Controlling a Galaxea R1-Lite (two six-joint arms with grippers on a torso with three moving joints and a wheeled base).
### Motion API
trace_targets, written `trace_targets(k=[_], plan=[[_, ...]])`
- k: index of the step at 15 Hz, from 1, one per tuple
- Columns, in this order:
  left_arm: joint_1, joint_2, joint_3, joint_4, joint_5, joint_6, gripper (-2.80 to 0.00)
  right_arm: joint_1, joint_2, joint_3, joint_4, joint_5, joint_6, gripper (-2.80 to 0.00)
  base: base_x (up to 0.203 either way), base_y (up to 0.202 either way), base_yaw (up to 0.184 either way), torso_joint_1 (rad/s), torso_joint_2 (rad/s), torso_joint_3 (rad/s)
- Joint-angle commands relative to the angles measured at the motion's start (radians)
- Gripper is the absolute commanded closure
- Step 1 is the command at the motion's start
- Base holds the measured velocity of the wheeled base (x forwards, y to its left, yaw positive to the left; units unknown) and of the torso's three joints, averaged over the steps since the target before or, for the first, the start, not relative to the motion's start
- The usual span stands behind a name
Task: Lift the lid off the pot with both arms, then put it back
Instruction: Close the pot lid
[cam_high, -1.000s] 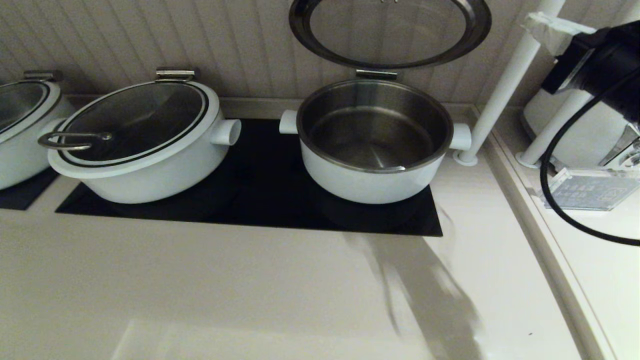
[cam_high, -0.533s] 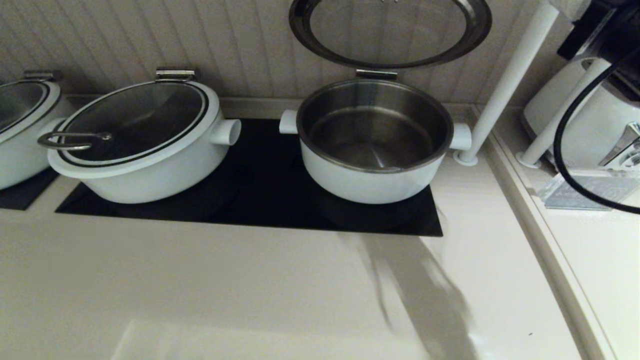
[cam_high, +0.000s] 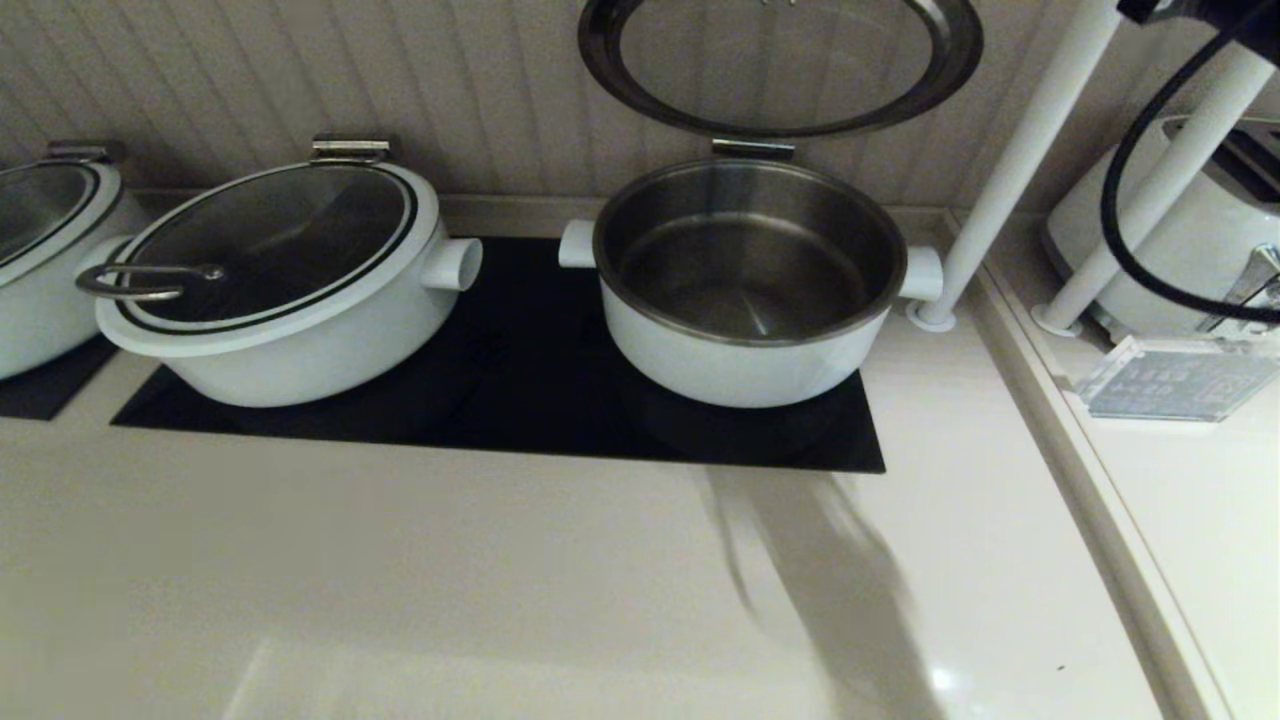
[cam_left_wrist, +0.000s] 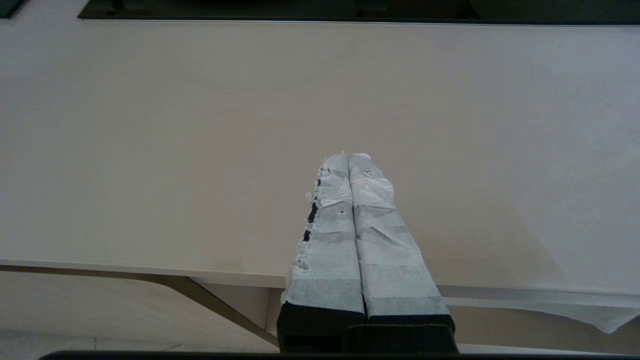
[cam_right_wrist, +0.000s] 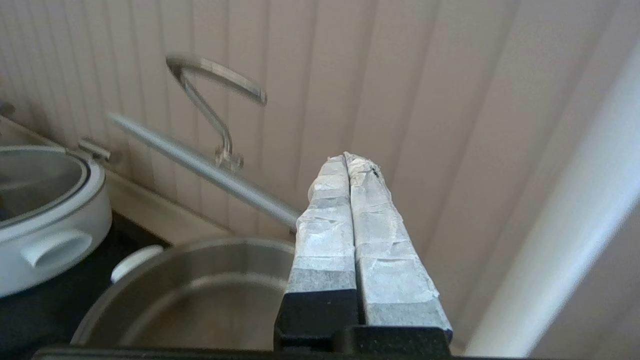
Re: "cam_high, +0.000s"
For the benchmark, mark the clear acrylic sign holder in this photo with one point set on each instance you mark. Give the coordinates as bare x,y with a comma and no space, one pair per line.
1170,380

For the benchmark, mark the white pot with steel insert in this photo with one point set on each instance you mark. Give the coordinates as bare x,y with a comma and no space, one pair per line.
300,362
40,325
740,377

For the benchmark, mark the white toaster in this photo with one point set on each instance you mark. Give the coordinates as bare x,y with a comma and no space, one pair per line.
1190,265

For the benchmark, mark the glass lid with white rim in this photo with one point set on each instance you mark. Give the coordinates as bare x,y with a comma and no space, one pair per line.
270,235
958,60
40,210

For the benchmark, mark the small black induction cooktop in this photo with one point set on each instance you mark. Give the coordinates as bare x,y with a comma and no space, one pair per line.
40,395

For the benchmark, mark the large black induction cooktop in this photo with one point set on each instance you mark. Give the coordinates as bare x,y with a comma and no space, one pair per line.
520,400

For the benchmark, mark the white slanted pole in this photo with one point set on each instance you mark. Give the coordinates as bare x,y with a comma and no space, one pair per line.
1160,180
1030,130

